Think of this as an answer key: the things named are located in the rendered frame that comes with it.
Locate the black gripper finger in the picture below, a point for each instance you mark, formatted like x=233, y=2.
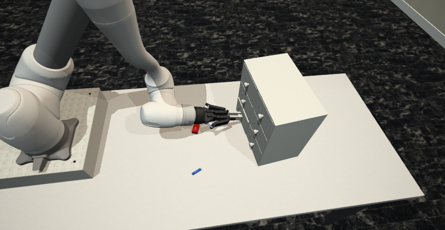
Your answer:
x=221, y=111
x=221, y=120

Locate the grey chest of drawers with cream top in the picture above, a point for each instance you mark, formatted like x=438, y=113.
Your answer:
x=293, y=107

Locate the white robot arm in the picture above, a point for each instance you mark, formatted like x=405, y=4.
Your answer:
x=30, y=106

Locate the red nine-volt battery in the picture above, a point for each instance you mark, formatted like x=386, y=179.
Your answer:
x=195, y=128

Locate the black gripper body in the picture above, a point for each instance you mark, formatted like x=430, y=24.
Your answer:
x=201, y=116

